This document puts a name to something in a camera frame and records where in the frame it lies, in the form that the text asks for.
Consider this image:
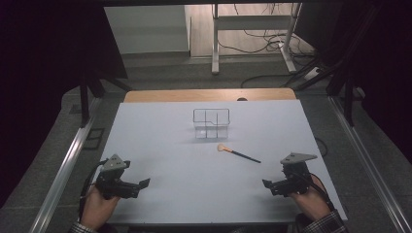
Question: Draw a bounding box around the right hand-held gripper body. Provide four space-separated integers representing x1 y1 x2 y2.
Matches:
271 151 315 198

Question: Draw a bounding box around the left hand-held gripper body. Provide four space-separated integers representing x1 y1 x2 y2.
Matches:
95 153 141 200

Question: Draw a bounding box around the person's right hand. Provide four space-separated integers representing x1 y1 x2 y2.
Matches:
287 176 332 221

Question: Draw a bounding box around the person's left hand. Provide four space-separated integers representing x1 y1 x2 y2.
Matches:
80 185 121 231

